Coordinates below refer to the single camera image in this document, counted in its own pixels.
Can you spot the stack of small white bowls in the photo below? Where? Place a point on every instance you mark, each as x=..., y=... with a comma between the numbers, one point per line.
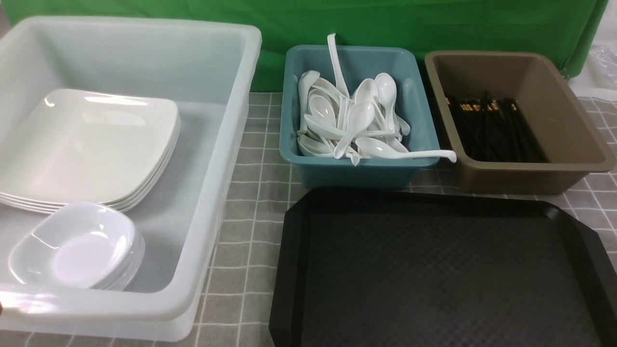
x=81, y=245

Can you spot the white spoon overhanging bin edge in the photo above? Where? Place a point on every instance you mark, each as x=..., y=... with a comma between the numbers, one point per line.
x=377, y=148

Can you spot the bundle of black chopsticks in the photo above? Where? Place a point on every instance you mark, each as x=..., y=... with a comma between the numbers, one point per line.
x=494, y=129

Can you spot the upright white spoon in bin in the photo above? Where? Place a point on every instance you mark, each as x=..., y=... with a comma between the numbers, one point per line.
x=340, y=83

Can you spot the pile of white spoons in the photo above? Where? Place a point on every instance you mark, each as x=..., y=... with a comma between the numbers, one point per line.
x=325, y=110

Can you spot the green backdrop cloth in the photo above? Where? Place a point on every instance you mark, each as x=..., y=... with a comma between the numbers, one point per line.
x=561, y=30

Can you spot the clear plastic bag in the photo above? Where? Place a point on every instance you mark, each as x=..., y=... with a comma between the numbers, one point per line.
x=603, y=64

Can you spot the large white square plate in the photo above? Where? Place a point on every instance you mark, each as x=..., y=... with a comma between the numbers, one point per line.
x=84, y=146

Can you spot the white spoon centre of pile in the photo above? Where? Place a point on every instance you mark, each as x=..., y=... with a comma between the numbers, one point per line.
x=360, y=116

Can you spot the stack of white square plates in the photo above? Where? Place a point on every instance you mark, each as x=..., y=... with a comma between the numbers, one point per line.
x=122, y=205

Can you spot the black serving tray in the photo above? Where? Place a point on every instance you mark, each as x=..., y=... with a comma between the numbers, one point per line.
x=368, y=268

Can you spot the brown plastic bin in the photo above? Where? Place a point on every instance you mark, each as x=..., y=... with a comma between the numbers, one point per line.
x=570, y=140

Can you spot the large translucent white bin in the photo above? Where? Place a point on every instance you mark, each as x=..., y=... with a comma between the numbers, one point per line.
x=207, y=69

